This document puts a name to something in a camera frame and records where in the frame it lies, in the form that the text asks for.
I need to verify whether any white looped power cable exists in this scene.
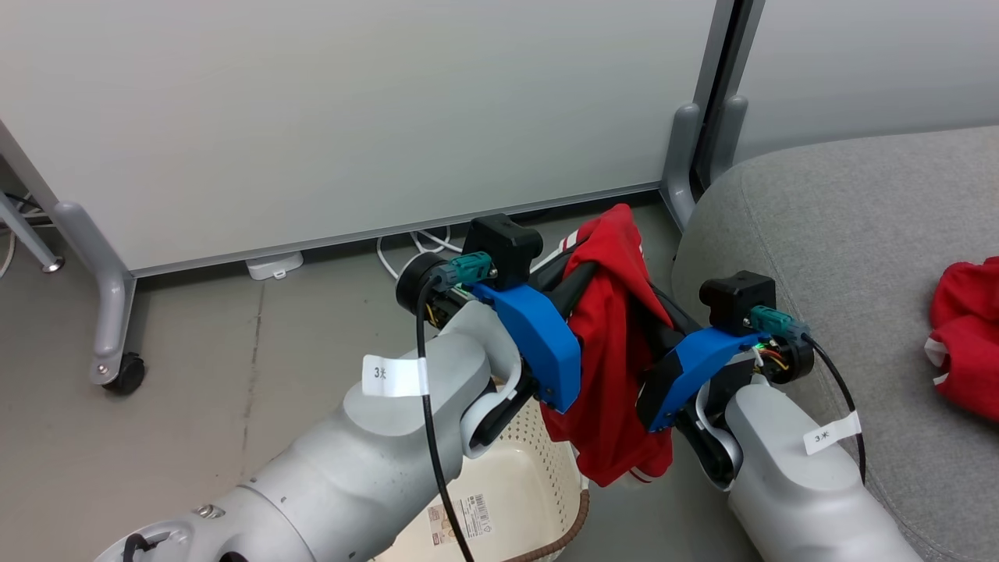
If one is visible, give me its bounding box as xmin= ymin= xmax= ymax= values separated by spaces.
xmin=376 ymin=226 xmax=471 ymax=283

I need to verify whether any white paper cable label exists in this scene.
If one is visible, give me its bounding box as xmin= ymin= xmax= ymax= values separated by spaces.
xmin=803 ymin=411 xmax=862 ymax=457
xmin=362 ymin=354 xmax=429 ymax=398

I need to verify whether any grey metal table leg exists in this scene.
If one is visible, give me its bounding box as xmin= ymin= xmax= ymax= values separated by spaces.
xmin=0 ymin=190 xmax=66 ymax=275

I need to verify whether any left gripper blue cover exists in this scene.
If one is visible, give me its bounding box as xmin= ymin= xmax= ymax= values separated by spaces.
xmin=395 ymin=251 xmax=601 ymax=415

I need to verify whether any left black cable teal plug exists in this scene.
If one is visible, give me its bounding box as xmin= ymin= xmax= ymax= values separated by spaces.
xmin=415 ymin=251 xmax=499 ymax=562

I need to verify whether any black floor cable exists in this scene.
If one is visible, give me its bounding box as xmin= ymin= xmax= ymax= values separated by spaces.
xmin=0 ymin=190 xmax=49 ymax=229

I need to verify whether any narrow white partition panel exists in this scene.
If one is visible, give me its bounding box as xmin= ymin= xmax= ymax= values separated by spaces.
xmin=732 ymin=0 xmax=999 ymax=166

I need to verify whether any white power adapter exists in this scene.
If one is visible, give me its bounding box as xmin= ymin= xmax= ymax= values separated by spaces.
xmin=245 ymin=251 xmax=304 ymax=281

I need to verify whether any red garment with white trim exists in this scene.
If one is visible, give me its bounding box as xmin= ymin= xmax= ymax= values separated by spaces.
xmin=924 ymin=255 xmax=999 ymax=424

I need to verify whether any wide white partition panel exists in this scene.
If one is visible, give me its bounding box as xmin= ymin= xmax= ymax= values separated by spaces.
xmin=0 ymin=0 xmax=739 ymax=279

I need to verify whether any right black cable teal plug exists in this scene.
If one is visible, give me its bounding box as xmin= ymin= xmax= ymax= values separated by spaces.
xmin=748 ymin=305 xmax=868 ymax=486

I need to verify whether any pink laundry basket brown rim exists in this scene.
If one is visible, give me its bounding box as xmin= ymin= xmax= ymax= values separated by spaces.
xmin=370 ymin=378 xmax=592 ymax=562

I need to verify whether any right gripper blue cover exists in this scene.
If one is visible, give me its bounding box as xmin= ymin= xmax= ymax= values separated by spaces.
xmin=635 ymin=286 xmax=816 ymax=435

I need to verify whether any grey fabric sofa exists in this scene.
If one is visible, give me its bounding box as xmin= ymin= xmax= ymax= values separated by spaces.
xmin=670 ymin=125 xmax=999 ymax=562

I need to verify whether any red garment with white stripes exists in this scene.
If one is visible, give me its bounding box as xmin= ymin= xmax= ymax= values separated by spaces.
xmin=539 ymin=203 xmax=677 ymax=489

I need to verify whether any black caster wheel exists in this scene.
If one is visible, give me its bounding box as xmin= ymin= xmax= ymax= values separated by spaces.
xmin=102 ymin=352 xmax=148 ymax=396

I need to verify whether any long grey partition foot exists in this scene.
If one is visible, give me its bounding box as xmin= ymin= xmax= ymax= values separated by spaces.
xmin=52 ymin=200 xmax=138 ymax=386

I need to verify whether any short grey partition foot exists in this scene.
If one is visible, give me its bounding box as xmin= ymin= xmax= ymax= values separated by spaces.
xmin=708 ymin=94 xmax=749 ymax=185
xmin=660 ymin=102 xmax=704 ymax=232

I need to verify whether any black cable teal plug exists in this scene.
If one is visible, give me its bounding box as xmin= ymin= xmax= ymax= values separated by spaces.
xmin=748 ymin=305 xmax=868 ymax=486
xmin=415 ymin=251 xmax=499 ymax=562

